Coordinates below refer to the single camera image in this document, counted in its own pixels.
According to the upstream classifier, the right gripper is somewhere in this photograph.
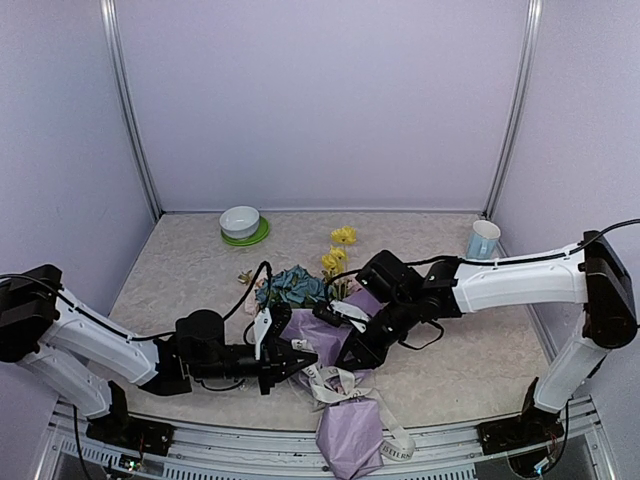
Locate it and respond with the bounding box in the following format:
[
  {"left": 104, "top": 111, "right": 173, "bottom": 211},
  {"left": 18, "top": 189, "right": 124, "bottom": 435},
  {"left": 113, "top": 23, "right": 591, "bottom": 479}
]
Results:
[{"left": 333, "top": 294, "right": 418, "bottom": 374}]

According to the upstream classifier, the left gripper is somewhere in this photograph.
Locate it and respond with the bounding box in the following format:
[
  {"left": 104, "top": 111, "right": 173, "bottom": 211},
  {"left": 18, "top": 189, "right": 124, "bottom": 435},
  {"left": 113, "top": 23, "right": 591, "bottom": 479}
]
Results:
[{"left": 191, "top": 340, "right": 318, "bottom": 395}]

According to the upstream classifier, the pink fake rose bunch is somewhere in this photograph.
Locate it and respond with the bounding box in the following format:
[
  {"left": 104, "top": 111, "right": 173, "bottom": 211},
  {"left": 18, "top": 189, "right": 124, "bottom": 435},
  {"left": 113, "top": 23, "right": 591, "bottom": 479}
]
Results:
[{"left": 238, "top": 270, "right": 266, "bottom": 316}]

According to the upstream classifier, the blue fake flower bunch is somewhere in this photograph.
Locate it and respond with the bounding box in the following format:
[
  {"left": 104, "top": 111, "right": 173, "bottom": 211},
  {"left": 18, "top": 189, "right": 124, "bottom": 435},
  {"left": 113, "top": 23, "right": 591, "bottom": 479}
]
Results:
[{"left": 255, "top": 265, "right": 325, "bottom": 309}]

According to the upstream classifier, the clear printed cellophane wrap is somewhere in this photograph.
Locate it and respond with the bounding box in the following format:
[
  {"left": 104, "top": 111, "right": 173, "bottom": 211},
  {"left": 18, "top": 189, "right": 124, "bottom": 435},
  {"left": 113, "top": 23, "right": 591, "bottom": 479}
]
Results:
[{"left": 302, "top": 361, "right": 416, "bottom": 462}]

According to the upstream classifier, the purple wrapping paper sheet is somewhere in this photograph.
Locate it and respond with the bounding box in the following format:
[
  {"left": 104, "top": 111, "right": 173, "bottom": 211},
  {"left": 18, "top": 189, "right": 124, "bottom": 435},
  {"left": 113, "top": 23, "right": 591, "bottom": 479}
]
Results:
[{"left": 282, "top": 309, "right": 383, "bottom": 479}]

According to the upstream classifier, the yellow fake flower stem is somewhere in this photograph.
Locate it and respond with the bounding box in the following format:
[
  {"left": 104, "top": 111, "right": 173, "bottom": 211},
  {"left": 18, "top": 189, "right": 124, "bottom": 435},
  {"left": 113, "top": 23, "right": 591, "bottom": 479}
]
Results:
[{"left": 321, "top": 226, "right": 357, "bottom": 300}]

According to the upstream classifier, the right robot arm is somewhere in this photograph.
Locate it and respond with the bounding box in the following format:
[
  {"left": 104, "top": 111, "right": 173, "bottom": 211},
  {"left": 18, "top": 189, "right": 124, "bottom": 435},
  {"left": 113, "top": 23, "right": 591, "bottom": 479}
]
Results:
[{"left": 335, "top": 230, "right": 639, "bottom": 444}]

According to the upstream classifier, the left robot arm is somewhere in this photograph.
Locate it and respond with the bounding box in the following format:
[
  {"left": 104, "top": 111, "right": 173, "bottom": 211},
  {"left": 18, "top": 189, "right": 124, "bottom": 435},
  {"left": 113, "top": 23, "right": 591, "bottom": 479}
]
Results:
[{"left": 1, "top": 264, "right": 318, "bottom": 445}]

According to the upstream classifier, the green plate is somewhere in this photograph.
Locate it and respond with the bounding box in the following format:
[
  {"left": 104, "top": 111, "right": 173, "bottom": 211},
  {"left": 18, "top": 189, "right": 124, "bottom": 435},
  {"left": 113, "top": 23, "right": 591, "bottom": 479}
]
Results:
[{"left": 220, "top": 216, "right": 270, "bottom": 247}]

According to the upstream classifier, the white ceramic bowl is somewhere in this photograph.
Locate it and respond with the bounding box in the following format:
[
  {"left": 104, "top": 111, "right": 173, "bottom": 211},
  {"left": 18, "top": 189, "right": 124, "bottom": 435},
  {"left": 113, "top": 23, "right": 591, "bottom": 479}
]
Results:
[{"left": 219, "top": 206, "right": 261, "bottom": 240}]

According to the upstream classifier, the light blue mug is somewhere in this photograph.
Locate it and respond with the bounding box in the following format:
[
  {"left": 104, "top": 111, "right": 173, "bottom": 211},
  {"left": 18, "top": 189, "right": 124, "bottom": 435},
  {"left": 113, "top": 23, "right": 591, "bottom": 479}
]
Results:
[{"left": 465, "top": 219, "right": 501, "bottom": 261}]

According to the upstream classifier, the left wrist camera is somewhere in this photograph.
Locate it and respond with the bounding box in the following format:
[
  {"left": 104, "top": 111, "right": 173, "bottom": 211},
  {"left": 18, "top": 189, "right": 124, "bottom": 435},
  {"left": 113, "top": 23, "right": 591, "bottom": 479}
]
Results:
[{"left": 253, "top": 308, "right": 272, "bottom": 361}]

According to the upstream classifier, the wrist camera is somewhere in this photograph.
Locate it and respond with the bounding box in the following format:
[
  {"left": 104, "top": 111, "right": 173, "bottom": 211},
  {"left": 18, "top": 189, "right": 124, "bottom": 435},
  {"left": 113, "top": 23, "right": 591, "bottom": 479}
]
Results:
[
  {"left": 312, "top": 300, "right": 370, "bottom": 333},
  {"left": 253, "top": 308, "right": 272, "bottom": 361}
]

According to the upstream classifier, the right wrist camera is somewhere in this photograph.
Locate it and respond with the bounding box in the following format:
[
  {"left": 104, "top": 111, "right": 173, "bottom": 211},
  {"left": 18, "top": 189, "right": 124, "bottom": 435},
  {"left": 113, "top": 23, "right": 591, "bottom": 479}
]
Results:
[{"left": 312, "top": 300, "right": 370, "bottom": 333}]

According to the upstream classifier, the front aluminium rail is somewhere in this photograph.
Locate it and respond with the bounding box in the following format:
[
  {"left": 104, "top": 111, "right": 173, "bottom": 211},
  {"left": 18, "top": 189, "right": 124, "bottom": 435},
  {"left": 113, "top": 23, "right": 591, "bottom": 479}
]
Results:
[{"left": 47, "top": 394, "right": 614, "bottom": 480}]

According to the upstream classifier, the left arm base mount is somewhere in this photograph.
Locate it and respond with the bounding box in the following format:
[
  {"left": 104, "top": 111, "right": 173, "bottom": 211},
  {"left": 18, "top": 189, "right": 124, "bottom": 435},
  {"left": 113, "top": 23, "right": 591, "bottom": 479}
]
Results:
[{"left": 86, "top": 418, "right": 175, "bottom": 457}]

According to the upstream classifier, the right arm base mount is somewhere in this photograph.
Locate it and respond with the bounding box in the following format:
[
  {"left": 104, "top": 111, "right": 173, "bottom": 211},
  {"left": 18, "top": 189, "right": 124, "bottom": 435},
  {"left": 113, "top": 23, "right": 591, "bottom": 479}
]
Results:
[{"left": 477, "top": 417, "right": 564, "bottom": 455}]

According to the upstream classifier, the left aluminium frame post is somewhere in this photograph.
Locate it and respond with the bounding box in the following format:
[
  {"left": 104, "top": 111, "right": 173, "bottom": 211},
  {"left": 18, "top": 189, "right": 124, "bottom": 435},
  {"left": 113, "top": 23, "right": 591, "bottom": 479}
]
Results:
[{"left": 100, "top": 0, "right": 164, "bottom": 223}]

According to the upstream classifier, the aluminium frame post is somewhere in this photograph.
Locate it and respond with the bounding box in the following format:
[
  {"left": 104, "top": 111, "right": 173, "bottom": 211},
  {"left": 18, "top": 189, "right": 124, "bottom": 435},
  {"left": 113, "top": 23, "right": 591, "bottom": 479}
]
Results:
[
  {"left": 100, "top": 0, "right": 164, "bottom": 223},
  {"left": 483, "top": 0, "right": 544, "bottom": 220}
]

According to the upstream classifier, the right aluminium frame post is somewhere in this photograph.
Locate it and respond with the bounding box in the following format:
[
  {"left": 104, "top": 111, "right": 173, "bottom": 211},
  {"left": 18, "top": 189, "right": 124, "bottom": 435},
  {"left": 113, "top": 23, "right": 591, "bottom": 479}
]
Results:
[{"left": 483, "top": 0, "right": 544, "bottom": 220}]

